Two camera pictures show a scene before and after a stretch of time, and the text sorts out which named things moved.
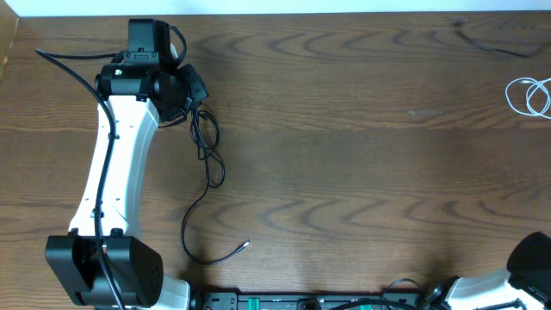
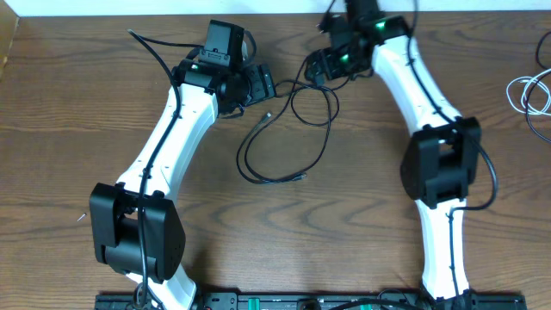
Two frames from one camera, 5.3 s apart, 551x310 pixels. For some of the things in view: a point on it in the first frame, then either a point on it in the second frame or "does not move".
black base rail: [304, 300] does not move
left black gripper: [200, 92] -> [263, 84]
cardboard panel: [9, 25] does not move
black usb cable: [205, 131] -> [269, 118]
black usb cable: [460, 22] -> [542, 75]
